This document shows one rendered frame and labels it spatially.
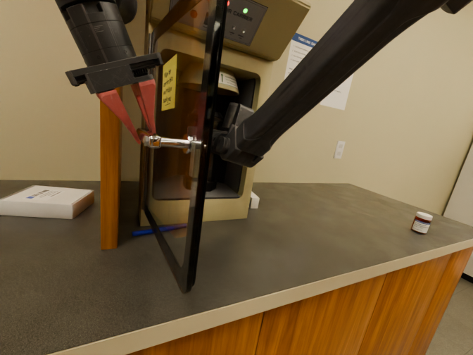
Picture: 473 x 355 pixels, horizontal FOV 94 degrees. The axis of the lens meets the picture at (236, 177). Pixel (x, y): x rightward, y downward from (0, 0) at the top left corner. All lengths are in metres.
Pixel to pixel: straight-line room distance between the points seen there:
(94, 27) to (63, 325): 0.37
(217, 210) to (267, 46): 0.46
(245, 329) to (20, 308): 0.38
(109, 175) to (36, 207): 0.27
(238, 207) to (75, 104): 0.68
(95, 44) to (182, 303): 0.37
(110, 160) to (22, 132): 0.59
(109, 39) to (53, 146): 0.76
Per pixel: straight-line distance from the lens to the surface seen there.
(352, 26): 0.32
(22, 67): 1.04
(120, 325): 0.40
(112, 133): 0.47
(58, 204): 0.70
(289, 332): 0.66
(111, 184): 0.50
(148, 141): 0.28
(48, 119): 1.02
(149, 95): 0.31
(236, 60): 0.63
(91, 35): 0.31
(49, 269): 0.53
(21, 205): 0.74
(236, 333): 0.54
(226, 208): 0.68
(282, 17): 0.61
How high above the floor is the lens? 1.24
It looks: 14 degrees down
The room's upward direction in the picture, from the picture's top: 9 degrees clockwise
